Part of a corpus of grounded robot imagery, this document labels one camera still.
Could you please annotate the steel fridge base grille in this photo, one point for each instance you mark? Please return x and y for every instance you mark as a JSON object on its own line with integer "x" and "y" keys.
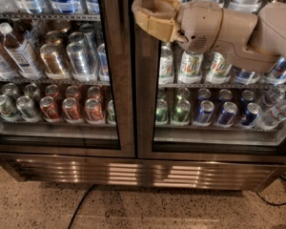
{"x": 142, "y": 172}

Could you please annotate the gold soda can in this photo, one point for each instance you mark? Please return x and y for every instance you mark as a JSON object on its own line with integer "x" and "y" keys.
{"x": 54, "y": 61}

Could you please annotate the red soda can left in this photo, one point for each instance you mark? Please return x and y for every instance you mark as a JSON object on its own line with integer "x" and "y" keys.
{"x": 50, "y": 109}

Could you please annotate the red soda can right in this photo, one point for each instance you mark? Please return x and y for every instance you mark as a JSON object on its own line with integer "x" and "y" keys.
{"x": 94, "y": 111}

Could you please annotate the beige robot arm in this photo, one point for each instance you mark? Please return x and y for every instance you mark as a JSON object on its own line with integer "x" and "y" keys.
{"x": 253, "y": 42}

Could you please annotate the blue can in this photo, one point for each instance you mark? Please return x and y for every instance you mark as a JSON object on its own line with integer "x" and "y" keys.
{"x": 204, "y": 113}
{"x": 226, "y": 115}

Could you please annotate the green can lower shelf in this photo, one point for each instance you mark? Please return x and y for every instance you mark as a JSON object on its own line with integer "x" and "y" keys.
{"x": 181, "y": 114}

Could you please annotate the red soda can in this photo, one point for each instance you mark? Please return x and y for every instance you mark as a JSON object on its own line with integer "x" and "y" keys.
{"x": 50, "y": 109}
{"x": 94, "y": 111}
{"x": 71, "y": 110}

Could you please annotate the blue can lower left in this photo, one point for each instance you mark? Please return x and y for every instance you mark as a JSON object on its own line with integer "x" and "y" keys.
{"x": 204, "y": 113}

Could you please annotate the brown tea bottle left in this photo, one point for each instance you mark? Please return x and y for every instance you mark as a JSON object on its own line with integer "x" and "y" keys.
{"x": 7, "y": 66}

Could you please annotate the fridge glass door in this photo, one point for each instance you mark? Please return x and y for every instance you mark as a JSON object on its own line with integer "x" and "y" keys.
{"x": 100, "y": 28}
{"x": 258, "y": 133}

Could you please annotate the white green can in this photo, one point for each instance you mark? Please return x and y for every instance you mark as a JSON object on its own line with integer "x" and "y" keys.
{"x": 219, "y": 70}
{"x": 189, "y": 70}

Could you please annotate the red soda can middle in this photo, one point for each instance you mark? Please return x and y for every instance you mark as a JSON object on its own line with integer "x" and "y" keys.
{"x": 71, "y": 110}

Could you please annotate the silver soda can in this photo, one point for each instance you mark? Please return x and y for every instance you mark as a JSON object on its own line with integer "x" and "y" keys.
{"x": 80, "y": 60}

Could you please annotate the white green can centre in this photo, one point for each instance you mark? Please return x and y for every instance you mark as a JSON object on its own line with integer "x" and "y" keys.
{"x": 189, "y": 70}

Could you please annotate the white green can right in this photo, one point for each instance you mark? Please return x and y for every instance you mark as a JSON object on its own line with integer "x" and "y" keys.
{"x": 219, "y": 70}

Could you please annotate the brown tea bottle right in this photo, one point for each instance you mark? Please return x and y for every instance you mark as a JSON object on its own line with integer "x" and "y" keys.
{"x": 21, "y": 52}

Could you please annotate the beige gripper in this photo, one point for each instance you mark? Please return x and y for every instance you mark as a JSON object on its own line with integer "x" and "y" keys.
{"x": 199, "y": 24}

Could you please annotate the green silver can left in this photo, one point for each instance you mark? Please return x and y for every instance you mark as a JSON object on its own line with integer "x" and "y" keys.
{"x": 7, "y": 108}

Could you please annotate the blue can lower right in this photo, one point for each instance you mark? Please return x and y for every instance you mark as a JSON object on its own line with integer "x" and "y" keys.
{"x": 226, "y": 115}

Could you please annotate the brown tea bottle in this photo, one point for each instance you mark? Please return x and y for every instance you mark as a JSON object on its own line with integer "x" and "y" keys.
{"x": 7, "y": 66}
{"x": 21, "y": 52}

